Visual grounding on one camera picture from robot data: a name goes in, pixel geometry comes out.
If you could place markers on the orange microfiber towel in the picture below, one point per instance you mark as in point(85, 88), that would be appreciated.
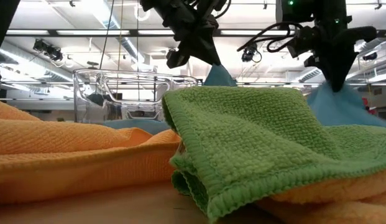
point(71, 161)
point(335, 205)

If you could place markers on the green microfiber towel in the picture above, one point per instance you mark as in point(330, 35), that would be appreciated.
point(258, 140)

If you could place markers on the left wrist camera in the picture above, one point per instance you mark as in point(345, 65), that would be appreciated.
point(175, 59)

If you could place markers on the black ceiling-mounted camera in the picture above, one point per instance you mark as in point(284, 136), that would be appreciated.
point(248, 55)
point(49, 49)
point(171, 49)
point(370, 56)

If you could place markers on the overhead light bar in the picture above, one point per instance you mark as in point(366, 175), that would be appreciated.
point(133, 32)

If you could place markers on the clear plastic bin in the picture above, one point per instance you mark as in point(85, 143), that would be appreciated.
point(84, 93)

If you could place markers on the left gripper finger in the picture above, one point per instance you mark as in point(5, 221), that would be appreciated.
point(202, 46)

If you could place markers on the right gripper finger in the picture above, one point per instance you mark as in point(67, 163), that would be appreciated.
point(338, 56)

